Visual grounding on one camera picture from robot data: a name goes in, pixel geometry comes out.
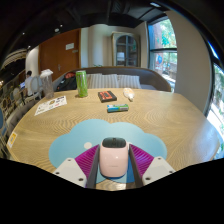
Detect person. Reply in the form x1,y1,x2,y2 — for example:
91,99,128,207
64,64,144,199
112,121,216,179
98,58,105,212
23,70,34,97

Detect small green blue pack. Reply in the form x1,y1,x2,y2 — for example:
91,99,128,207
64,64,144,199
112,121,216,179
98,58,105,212
106,103,130,113

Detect pink computer mouse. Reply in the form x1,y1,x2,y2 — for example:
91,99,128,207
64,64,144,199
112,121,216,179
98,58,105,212
99,136,130,179

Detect white sticker sheet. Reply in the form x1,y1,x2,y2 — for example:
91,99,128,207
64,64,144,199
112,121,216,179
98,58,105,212
34,95,68,117

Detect arched glass cabinet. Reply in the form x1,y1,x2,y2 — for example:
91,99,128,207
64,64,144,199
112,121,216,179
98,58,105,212
111,31,141,68

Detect striped cushion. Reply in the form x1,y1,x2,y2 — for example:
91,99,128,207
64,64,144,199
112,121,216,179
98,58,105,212
86,73,103,90
99,73,120,89
116,74,142,90

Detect green drink can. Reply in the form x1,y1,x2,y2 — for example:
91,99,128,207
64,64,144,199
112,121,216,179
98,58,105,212
75,70,89,98

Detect yellow label sticker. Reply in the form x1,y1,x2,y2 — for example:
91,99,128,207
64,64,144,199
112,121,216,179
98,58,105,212
7,131,18,149

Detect white squeeze tube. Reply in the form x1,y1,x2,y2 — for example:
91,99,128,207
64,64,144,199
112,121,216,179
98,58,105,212
122,87,135,102

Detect grey tufted chair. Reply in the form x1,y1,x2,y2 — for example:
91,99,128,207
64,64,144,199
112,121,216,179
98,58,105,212
6,99,41,134

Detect brown wooden door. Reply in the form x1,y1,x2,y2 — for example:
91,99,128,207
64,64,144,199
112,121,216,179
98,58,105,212
38,28,82,83

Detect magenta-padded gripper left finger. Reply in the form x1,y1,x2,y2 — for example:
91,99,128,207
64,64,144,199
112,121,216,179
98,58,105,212
53,143,101,190

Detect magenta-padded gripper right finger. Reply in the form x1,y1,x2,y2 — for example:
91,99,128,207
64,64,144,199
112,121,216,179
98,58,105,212
128,143,176,190

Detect large side window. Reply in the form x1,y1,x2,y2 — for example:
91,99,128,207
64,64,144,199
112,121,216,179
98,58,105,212
206,39,224,158

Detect white dining chairs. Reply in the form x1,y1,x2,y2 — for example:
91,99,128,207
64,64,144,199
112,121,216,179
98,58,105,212
19,74,44,104

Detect clear shaker bottle white lid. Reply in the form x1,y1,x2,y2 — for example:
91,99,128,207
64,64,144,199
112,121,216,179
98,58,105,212
39,68,55,100

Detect light blue cloud mouse pad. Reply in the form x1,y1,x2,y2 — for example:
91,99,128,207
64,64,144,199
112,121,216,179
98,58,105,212
48,118,168,184

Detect black and red flat box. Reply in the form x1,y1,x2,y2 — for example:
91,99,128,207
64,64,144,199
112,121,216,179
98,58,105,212
97,90,118,103

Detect black backpack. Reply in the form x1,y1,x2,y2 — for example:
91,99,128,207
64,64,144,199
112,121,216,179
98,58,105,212
57,72,78,92

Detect black-framed window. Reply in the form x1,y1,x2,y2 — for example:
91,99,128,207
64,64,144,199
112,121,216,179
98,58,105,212
147,17,178,90

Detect curved brown sofa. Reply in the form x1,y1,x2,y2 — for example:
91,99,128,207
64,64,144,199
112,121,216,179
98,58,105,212
53,65,172,93

